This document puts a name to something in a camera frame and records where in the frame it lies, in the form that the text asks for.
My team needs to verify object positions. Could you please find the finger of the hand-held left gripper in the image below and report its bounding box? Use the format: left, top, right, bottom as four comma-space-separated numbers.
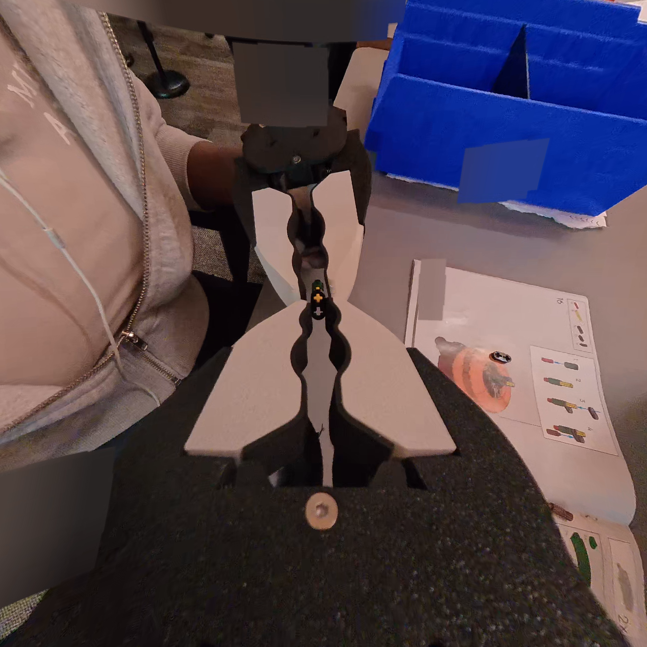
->
251, 189, 305, 306
312, 169, 366, 304

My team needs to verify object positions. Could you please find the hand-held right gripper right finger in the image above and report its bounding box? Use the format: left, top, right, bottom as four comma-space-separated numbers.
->
328, 301, 459, 462

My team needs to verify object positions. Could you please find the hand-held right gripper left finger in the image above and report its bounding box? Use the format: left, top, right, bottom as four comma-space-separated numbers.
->
183, 302, 324, 486

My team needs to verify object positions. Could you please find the small black yellow toy pin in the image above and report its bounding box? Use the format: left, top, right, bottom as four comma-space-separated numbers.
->
309, 278, 329, 321

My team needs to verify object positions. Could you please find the person's left forearm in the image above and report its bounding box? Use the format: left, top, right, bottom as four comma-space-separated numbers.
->
144, 83, 244, 213

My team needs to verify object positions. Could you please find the grey desk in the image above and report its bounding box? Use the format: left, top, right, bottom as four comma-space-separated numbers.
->
248, 45, 647, 647

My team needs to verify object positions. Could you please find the open instruction booklet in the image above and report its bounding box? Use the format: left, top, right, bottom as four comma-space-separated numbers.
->
404, 259, 647, 647

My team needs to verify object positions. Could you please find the black stand base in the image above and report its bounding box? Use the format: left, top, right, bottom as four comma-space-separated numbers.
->
136, 20, 191, 100

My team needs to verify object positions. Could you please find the blue plastic storage bin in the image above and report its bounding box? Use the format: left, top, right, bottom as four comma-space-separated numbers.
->
364, 0, 647, 217

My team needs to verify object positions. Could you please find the person in beige hoodie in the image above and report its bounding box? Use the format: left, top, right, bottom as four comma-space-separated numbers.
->
0, 0, 210, 473

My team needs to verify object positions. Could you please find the white earphone cable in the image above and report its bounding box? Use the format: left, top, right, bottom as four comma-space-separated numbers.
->
0, 169, 162, 405

